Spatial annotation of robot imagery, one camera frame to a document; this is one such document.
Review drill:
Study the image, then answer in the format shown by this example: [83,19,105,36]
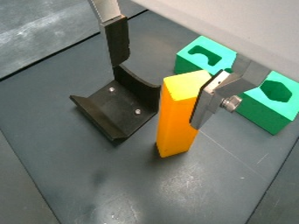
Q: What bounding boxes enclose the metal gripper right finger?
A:
[189,54,271,130]

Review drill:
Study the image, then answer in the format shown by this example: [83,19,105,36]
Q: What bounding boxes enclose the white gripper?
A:
[132,0,299,81]

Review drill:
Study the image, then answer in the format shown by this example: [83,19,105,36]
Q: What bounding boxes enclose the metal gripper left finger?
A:
[88,0,129,67]

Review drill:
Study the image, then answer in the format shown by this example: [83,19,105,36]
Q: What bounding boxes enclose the orange rectangular block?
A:
[156,70,211,158]

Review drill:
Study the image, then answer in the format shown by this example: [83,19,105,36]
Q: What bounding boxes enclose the green foam shape board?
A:
[173,36,299,135]

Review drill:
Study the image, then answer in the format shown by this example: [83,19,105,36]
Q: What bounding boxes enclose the black curved holder stand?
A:
[69,65,161,141]

